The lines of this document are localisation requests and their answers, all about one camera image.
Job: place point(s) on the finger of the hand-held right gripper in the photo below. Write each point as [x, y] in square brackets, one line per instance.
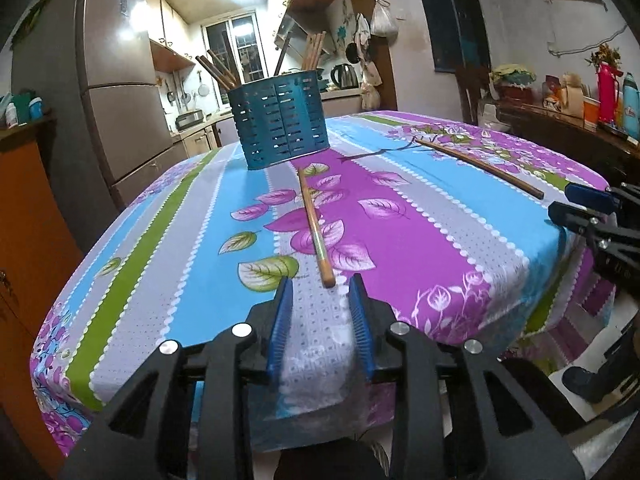
[592, 197]
[580, 217]

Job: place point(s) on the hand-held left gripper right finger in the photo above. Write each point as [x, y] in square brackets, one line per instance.
[361, 330]

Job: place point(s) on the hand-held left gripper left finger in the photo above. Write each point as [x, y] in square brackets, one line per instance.
[280, 330]

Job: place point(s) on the wooden chopstick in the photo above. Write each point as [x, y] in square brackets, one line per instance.
[322, 45]
[282, 55]
[222, 67]
[480, 165]
[311, 52]
[315, 225]
[317, 50]
[212, 72]

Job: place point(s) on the blue perforated utensil holder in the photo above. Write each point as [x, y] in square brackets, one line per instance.
[280, 125]

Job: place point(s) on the dark wooden sideboard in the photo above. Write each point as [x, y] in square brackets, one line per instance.
[550, 130]

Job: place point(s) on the blue thermos bottle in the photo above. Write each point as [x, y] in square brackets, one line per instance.
[631, 105]

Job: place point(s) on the red thermos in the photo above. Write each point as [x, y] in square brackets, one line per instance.
[608, 95]

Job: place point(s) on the colourful snack box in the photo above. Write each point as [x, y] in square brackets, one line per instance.
[565, 95]

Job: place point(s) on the floral striped tablecloth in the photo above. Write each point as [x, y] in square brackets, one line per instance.
[425, 240]

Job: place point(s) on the person's leg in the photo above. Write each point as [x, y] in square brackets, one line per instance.
[595, 385]

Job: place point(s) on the flower bouquet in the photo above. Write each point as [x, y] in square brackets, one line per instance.
[605, 55]

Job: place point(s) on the wooden chair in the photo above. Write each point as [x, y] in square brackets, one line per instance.
[470, 90]

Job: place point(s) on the silver countertop appliance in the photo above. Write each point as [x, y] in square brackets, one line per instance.
[189, 120]

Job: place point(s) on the large dark window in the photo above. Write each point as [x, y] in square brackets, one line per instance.
[445, 20]

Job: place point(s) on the hanging bag of vegetables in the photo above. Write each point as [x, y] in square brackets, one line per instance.
[371, 87]

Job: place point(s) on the hanging strainer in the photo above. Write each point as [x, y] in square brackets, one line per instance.
[203, 90]

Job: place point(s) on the steel electric kettle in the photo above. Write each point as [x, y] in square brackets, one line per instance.
[345, 77]

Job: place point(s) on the orange wooden cabinet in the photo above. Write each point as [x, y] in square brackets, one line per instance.
[30, 240]

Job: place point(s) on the grey refrigerator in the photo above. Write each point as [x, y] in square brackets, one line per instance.
[130, 110]

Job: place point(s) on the white hanging plastic bag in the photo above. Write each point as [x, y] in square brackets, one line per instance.
[384, 22]

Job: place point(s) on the hanging black pan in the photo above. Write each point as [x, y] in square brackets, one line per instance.
[352, 54]

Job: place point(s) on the hanging beige cloth bag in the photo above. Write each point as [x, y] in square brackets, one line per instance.
[362, 30]

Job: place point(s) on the kitchen window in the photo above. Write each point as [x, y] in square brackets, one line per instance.
[240, 45]

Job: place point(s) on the green container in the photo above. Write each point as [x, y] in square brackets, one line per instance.
[21, 107]

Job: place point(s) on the white medicine bottle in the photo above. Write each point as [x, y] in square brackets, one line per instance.
[10, 116]

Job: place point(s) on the beige wall cabinets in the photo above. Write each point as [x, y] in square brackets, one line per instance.
[165, 30]

